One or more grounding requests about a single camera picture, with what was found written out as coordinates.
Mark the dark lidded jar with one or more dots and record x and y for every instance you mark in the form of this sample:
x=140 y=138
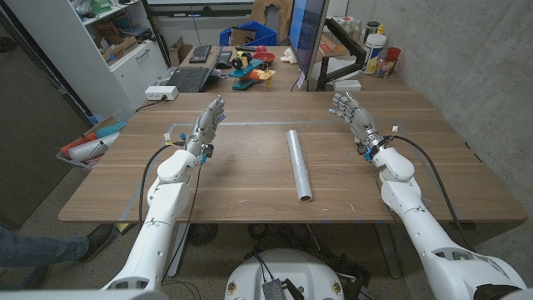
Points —
x=372 y=28

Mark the clear plastic wrap roll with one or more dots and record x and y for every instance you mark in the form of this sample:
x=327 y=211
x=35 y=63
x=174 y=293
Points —
x=299 y=164

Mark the grey table leg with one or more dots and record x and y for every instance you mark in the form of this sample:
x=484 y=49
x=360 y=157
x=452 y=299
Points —
x=177 y=254
x=388 y=250

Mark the red bowl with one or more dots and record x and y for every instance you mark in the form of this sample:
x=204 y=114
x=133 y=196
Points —
x=264 y=56

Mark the blue plastic bin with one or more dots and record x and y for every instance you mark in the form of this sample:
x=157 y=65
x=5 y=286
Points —
x=262 y=33

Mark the black round fan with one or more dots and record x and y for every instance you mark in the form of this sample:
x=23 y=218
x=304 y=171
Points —
x=202 y=234

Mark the open cardboard box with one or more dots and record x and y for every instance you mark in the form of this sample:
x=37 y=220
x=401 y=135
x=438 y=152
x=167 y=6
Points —
x=179 y=52

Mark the white flat box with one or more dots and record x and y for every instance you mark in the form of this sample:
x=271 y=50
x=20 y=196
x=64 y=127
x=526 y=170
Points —
x=347 y=85

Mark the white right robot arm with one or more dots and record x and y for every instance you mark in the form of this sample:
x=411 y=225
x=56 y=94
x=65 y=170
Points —
x=424 y=233

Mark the person's leg in jeans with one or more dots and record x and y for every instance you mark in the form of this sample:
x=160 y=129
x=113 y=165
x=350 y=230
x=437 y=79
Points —
x=37 y=250

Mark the pink sticky note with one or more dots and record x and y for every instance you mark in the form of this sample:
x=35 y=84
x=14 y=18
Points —
x=300 y=80

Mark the black keyboard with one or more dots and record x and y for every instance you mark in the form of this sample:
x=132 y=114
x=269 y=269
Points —
x=200 y=53

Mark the black shoe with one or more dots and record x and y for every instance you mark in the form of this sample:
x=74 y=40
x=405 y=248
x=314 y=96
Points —
x=98 y=241

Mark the clear bin with rolls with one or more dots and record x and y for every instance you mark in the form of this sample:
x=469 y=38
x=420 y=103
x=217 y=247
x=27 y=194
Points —
x=89 y=148

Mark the white toy figure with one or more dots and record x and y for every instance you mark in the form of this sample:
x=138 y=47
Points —
x=288 y=56

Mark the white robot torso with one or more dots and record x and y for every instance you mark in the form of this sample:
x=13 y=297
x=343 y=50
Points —
x=287 y=266

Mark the white power strip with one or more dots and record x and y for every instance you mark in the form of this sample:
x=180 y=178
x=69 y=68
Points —
x=161 y=92

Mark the cardboard box on shelf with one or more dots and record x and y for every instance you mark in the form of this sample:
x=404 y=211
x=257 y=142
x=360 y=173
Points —
x=121 y=49

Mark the stacked orange white boxes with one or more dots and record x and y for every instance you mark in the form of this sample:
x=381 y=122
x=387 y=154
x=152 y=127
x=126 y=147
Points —
x=333 y=46

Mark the orange roll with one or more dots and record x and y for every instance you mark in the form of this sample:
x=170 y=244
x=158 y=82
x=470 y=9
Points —
x=77 y=143

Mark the white plastic canister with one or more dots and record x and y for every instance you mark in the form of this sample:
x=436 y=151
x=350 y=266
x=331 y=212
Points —
x=372 y=54

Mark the white shelf cabinet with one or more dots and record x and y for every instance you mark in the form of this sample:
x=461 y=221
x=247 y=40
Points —
x=83 y=62

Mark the red cup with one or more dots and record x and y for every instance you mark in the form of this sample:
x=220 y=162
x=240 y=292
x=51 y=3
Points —
x=393 y=53

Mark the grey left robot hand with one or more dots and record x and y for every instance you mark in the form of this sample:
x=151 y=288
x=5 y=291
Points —
x=205 y=125

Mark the black laptop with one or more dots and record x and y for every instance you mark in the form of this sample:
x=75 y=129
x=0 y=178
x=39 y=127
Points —
x=189 y=79

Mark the black computer monitor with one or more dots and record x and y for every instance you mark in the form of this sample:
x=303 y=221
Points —
x=306 y=33

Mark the colourful toy airplane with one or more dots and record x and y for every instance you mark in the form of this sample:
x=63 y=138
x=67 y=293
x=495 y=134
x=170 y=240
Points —
x=250 y=73

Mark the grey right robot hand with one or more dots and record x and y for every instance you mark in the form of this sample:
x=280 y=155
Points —
x=361 y=123

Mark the teal roll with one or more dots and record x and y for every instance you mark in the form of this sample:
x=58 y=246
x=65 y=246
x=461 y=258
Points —
x=110 y=129

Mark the clear drinking glass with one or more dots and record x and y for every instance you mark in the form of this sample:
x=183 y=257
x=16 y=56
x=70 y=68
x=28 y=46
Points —
x=385 y=66

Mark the white roll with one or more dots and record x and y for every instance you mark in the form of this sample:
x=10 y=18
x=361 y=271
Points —
x=89 y=148

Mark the black computer mouse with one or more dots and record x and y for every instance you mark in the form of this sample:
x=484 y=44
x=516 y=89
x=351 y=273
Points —
x=223 y=64

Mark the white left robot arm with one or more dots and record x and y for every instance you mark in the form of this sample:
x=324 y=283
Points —
x=160 y=216

